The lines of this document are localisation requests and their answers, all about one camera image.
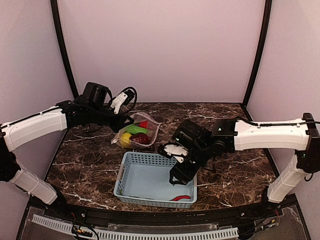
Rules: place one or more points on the red toy chili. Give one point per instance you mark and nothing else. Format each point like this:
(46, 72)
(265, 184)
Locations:
(181, 197)

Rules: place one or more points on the black right frame post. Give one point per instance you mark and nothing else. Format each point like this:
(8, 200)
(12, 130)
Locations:
(259, 52)

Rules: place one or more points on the light blue plastic basket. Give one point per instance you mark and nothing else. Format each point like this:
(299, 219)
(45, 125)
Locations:
(143, 179)

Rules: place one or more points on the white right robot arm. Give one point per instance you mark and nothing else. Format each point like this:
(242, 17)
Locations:
(194, 145)

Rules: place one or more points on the dark red toy pepper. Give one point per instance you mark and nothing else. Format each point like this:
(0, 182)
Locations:
(140, 138)

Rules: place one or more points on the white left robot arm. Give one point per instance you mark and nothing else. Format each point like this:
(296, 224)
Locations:
(96, 105)

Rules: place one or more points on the clear zip top bag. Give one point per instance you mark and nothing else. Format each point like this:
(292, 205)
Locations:
(152, 131)

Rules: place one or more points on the yellow toy pepper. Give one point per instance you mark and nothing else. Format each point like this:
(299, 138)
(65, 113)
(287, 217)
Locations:
(125, 141)

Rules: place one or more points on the green toy bitter gourd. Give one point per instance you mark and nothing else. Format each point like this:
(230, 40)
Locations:
(133, 129)

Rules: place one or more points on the black front frame rail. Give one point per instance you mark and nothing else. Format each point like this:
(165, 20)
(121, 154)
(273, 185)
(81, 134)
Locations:
(161, 216)

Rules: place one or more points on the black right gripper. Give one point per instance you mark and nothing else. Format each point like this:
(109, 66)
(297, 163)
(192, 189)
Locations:
(183, 170)

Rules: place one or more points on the black enclosure frame post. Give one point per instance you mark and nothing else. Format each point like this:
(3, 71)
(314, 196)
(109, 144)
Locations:
(62, 47)

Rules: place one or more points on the bright red toy pepper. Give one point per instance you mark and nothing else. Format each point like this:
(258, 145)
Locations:
(143, 124)

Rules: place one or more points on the white slotted cable duct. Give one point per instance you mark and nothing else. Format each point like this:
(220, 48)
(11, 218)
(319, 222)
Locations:
(83, 232)

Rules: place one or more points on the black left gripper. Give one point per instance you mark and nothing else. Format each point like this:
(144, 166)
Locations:
(119, 122)

